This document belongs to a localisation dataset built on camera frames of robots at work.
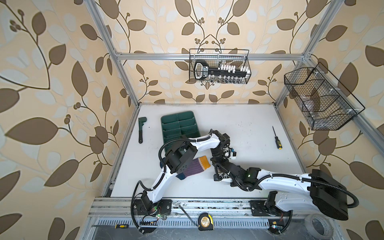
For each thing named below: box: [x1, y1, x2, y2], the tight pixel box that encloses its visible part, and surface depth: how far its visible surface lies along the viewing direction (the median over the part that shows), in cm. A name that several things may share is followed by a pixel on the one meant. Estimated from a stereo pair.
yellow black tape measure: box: [198, 212, 214, 231], surface depth 69 cm
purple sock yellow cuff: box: [175, 155, 211, 180], surface depth 88 cm
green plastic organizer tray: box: [161, 110, 201, 145], surface depth 103 cm
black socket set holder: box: [194, 60, 251, 84], surface depth 86 cm
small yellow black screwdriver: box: [114, 224, 129, 229], surface depth 71 cm
